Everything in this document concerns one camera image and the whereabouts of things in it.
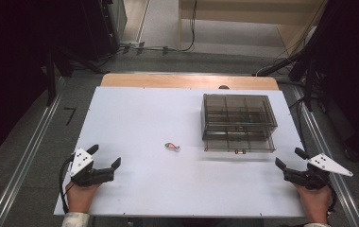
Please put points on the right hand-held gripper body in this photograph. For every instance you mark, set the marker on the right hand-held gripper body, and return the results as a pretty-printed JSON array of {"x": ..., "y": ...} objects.
[{"x": 310, "y": 176}]

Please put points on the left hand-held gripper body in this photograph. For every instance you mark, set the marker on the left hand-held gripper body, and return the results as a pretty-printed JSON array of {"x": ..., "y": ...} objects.
[{"x": 84, "y": 175}]

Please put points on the transparent brown drawer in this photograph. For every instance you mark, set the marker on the transparent brown drawer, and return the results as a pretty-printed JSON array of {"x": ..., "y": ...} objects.
[{"x": 240, "y": 145}]

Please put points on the small fish-shaped eraser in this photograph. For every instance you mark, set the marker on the small fish-shaped eraser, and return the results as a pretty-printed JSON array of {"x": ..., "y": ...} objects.
[{"x": 172, "y": 146}]

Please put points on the transparent brown drawer box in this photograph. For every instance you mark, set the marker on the transparent brown drawer box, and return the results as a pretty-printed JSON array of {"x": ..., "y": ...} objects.
[{"x": 239, "y": 116}]

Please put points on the person's left hand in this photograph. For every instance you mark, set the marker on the person's left hand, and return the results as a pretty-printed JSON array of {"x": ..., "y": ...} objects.
[{"x": 80, "y": 197}]

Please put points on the person's right hand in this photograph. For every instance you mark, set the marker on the person's right hand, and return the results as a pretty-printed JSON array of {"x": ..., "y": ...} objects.
[{"x": 315, "y": 201}]

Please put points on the white table board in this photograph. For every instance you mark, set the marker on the white table board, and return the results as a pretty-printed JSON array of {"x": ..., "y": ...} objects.
[{"x": 143, "y": 126}]

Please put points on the black tripod stand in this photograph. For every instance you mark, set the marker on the black tripod stand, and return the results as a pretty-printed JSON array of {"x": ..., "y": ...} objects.
[
  {"x": 306, "y": 63},
  {"x": 52, "y": 78}
]

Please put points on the black curtain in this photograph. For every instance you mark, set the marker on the black curtain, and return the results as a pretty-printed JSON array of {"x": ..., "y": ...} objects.
[
  {"x": 7, "y": 69},
  {"x": 357, "y": 78}
]

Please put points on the light wooden platform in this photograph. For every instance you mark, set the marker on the light wooden platform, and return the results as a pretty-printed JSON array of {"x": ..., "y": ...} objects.
[{"x": 247, "y": 22}]

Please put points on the metal floor rail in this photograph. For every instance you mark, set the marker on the metal floor rail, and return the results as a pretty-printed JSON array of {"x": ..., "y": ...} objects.
[
  {"x": 26, "y": 157},
  {"x": 328, "y": 164}
]

